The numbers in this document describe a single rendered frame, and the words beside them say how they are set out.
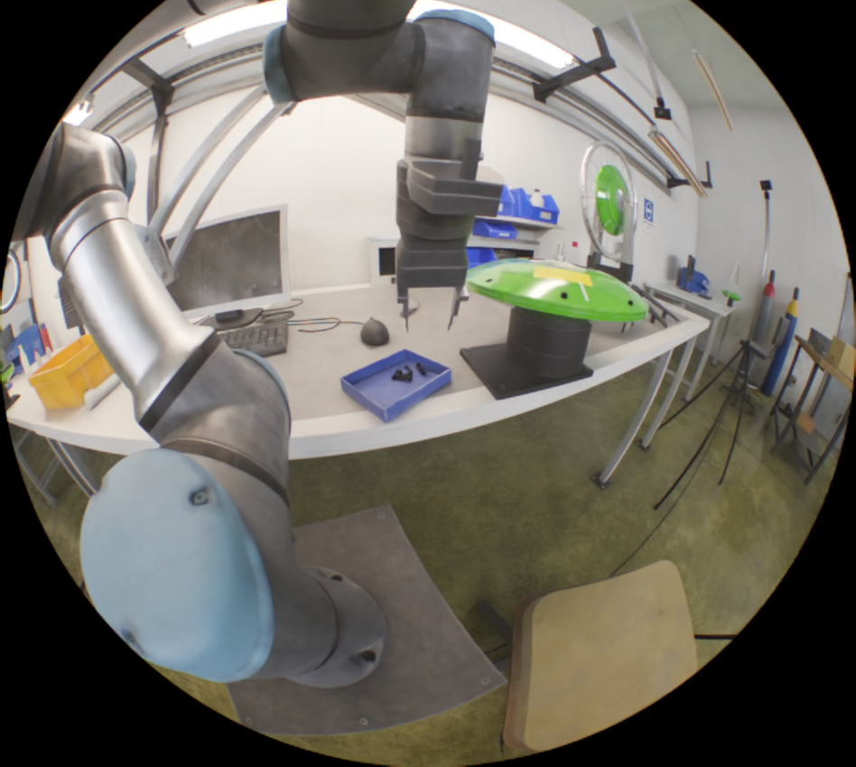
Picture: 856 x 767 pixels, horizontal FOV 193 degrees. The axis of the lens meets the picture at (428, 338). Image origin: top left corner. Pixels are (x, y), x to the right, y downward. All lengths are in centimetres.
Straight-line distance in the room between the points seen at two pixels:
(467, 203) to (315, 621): 23
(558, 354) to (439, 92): 35
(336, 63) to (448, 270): 21
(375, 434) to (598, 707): 62
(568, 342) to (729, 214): 483
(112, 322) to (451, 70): 25
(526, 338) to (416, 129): 31
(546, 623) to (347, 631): 39
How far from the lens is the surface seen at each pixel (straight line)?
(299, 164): 126
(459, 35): 21
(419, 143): 21
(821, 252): 518
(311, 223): 120
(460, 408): 33
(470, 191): 15
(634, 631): 63
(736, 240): 500
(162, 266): 38
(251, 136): 41
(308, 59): 17
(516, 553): 123
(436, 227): 21
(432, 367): 40
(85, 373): 84
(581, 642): 57
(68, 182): 22
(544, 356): 39
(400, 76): 19
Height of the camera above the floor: 112
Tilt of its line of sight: 23 degrees down
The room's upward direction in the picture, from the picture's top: straight up
